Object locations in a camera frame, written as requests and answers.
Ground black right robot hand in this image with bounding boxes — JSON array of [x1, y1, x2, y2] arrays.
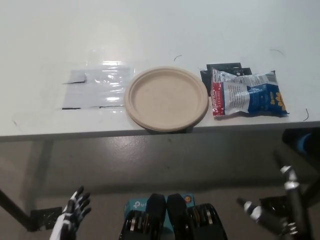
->
[[236, 149, 309, 240]]

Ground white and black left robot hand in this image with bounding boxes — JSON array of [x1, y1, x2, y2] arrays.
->
[[49, 185, 92, 240]]

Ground sunflower seed bag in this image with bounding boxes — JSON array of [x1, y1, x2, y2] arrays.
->
[[209, 67, 290, 121]]

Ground black robot body blocks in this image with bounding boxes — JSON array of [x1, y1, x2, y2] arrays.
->
[[117, 192, 228, 240]]

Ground beige paper plate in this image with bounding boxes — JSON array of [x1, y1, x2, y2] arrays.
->
[[123, 65, 210, 133]]

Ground black floor tape patch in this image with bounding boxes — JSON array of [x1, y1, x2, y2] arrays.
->
[[259, 196, 287, 215], [29, 206, 63, 230]]

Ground teal TP-Link box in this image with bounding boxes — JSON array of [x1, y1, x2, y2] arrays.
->
[[124, 192, 196, 233]]

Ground black and blue object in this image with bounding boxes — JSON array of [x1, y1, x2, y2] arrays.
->
[[281, 127, 314, 154]]

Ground clear plastic sheet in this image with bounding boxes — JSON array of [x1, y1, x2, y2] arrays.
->
[[59, 65, 137, 111]]

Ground black tape patch on table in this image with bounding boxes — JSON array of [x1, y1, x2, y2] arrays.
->
[[199, 62, 253, 90]]

